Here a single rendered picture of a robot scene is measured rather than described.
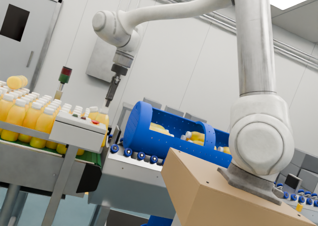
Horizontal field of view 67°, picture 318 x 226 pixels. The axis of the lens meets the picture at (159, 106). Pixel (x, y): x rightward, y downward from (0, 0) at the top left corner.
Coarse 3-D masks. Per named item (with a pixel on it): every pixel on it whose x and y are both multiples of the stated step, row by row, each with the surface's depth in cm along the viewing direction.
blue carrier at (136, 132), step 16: (144, 112) 125; (160, 112) 147; (128, 128) 138; (144, 128) 123; (176, 128) 157; (192, 128) 158; (208, 128) 140; (128, 144) 126; (144, 144) 125; (160, 144) 127; (176, 144) 129; (192, 144) 131; (208, 144) 135; (224, 144) 168; (208, 160) 136; (224, 160) 139
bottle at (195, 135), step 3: (192, 132) 145; (195, 132) 145; (198, 132) 146; (192, 135) 144; (195, 135) 144; (198, 135) 144; (201, 135) 145; (189, 138) 146; (192, 138) 144; (195, 138) 144; (198, 138) 144; (201, 138) 145
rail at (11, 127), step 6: (0, 120) 99; (0, 126) 99; (6, 126) 100; (12, 126) 100; (18, 126) 101; (18, 132) 101; (24, 132) 102; (30, 132) 103; (36, 132) 103; (42, 132) 104; (42, 138) 104; (48, 138) 105; (66, 144) 107; (90, 150) 111
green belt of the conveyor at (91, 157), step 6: (0, 138) 102; (18, 144) 103; (24, 144) 105; (48, 150) 108; (54, 150) 110; (78, 156) 113; (84, 156) 116; (90, 156) 119; (96, 156) 123; (96, 162) 114
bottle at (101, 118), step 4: (100, 112) 113; (100, 116) 111; (104, 116) 112; (100, 120) 111; (104, 120) 111; (108, 120) 113; (108, 124) 114; (104, 136) 113; (104, 140) 113; (104, 144) 114
